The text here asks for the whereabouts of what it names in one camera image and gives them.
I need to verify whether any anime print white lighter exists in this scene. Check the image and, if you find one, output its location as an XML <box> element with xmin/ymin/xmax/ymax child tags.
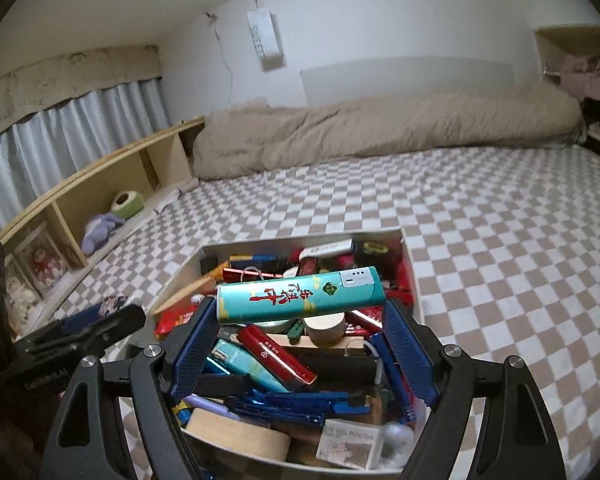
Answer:
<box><xmin>98</xmin><ymin>296</ymin><xmax>128</xmax><ymax>318</ymax></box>

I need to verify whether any teal printed lighter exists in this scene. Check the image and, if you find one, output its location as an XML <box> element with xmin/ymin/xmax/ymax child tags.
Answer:
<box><xmin>216</xmin><ymin>266</ymin><xmax>386</xmax><ymax>324</ymax></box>

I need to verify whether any wooden bedside shelf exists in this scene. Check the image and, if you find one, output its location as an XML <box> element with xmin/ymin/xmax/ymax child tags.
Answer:
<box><xmin>0</xmin><ymin>117</ymin><xmax>204</xmax><ymax>336</ymax></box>

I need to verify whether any framed doll display box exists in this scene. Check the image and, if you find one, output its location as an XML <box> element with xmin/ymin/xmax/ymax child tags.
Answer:
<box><xmin>15</xmin><ymin>222</ymin><xmax>68</xmax><ymax>298</ymax></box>

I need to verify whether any purple plush toy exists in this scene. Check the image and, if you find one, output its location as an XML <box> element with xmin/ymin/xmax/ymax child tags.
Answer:
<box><xmin>81</xmin><ymin>212</ymin><xmax>125</xmax><ymax>256</ymax></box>

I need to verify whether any green avocado plush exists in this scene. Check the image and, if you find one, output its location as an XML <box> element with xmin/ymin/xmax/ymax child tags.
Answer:
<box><xmin>110</xmin><ymin>191</ymin><xmax>145</xmax><ymax>220</ymax></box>

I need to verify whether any uv gel polish box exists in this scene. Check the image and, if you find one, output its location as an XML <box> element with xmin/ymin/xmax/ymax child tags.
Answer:
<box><xmin>315</xmin><ymin>418</ymin><xmax>384</xmax><ymax>470</ymax></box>

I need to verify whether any light blue curtain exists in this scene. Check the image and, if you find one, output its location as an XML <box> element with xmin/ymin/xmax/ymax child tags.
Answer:
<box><xmin>0</xmin><ymin>79</ymin><xmax>169</xmax><ymax>229</ymax></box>

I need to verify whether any beige oval case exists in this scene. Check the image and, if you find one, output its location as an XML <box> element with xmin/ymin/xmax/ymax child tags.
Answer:
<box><xmin>185</xmin><ymin>408</ymin><xmax>290</xmax><ymax>462</ymax></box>

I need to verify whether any checkered bed sheet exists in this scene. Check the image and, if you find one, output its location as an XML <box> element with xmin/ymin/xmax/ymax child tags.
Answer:
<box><xmin>58</xmin><ymin>145</ymin><xmax>600</xmax><ymax>479</ymax></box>

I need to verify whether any white cardboard shoe box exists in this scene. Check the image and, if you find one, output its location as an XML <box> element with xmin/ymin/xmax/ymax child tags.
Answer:
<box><xmin>148</xmin><ymin>228</ymin><xmax>418</xmax><ymax>479</ymax></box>

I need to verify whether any beige curtain valance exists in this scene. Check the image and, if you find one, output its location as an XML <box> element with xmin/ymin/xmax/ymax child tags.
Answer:
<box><xmin>0</xmin><ymin>44</ymin><xmax>161</xmax><ymax>134</ymax></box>

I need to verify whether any beige quilted duvet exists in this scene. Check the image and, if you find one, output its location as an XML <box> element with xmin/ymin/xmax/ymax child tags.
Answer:
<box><xmin>193</xmin><ymin>81</ymin><xmax>584</xmax><ymax>180</ymax></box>

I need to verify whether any white hanging tissue pouch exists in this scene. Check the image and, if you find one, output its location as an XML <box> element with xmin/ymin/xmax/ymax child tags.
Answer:
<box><xmin>247</xmin><ymin>9</ymin><xmax>284</xmax><ymax>70</ymax></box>

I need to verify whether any pink clothes pile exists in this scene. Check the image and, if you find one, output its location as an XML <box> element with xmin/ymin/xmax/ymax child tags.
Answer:
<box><xmin>559</xmin><ymin>54</ymin><xmax>600</xmax><ymax>102</ymax></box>

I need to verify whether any white headboard panel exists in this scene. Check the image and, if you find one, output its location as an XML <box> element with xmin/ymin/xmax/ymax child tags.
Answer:
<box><xmin>301</xmin><ymin>56</ymin><xmax>515</xmax><ymax>106</ymax></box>

